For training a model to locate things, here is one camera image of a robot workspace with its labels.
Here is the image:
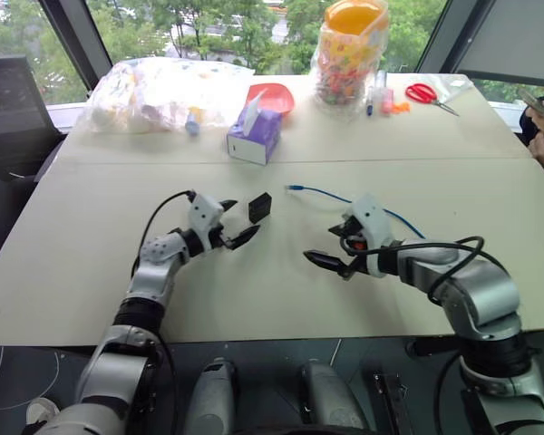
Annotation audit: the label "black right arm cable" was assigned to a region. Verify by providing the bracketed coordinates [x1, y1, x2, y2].
[374, 235, 511, 306]

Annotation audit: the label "small black box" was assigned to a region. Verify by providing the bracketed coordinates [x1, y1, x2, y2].
[248, 191, 274, 225]

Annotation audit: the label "dark roller blind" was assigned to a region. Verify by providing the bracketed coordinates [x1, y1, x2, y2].
[456, 0, 544, 88]

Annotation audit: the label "clear bag of packets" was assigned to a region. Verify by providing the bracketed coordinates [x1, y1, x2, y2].
[78, 56, 257, 136]

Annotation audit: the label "grey rounded robot leg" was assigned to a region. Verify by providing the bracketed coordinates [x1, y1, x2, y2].
[297, 359, 369, 435]
[193, 356, 238, 435]

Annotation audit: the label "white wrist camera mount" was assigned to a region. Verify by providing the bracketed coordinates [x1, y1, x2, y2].
[344, 193, 396, 278]
[188, 193, 226, 251]

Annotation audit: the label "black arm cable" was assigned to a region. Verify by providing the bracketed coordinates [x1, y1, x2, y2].
[130, 188, 197, 278]
[374, 235, 511, 306]

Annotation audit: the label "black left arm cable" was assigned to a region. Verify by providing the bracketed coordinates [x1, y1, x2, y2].
[130, 188, 197, 278]

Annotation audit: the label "red-handled scissors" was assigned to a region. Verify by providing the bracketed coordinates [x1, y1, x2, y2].
[404, 82, 461, 118]

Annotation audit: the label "small blue glue bottle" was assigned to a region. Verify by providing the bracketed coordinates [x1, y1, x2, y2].
[184, 111, 202, 139]

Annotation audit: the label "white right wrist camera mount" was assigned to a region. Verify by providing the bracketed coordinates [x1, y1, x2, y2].
[344, 193, 396, 278]

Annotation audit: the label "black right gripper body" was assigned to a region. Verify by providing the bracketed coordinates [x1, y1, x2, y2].
[337, 216, 374, 280]

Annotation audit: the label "red plastic bowl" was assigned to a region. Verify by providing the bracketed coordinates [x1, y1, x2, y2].
[247, 82, 296, 117]

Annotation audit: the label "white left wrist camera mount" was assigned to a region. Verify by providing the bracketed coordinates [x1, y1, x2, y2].
[188, 193, 226, 251]

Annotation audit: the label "purple tissue box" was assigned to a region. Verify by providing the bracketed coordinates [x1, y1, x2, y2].
[226, 88, 284, 167]

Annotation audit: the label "black metal bracket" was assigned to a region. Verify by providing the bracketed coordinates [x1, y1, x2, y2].
[371, 370, 414, 435]

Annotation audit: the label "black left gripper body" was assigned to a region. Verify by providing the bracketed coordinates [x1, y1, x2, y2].
[209, 211, 237, 251]

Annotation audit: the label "blue Ethernet cable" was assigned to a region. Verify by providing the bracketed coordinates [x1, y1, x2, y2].
[284, 183, 427, 240]

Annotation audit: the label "empty clear plastic bag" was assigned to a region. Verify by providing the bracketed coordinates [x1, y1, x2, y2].
[428, 73, 476, 108]

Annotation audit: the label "dark window frame post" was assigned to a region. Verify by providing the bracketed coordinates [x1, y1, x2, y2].
[38, 0, 115, 93]
[415, 0, 478, 74]

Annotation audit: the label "candy jar with orange lid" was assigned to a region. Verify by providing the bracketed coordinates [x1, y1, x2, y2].
[311, 0, 391, 121]

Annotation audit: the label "thin white floor cable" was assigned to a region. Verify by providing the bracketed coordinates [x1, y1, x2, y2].
[0, 345, 63, 411]

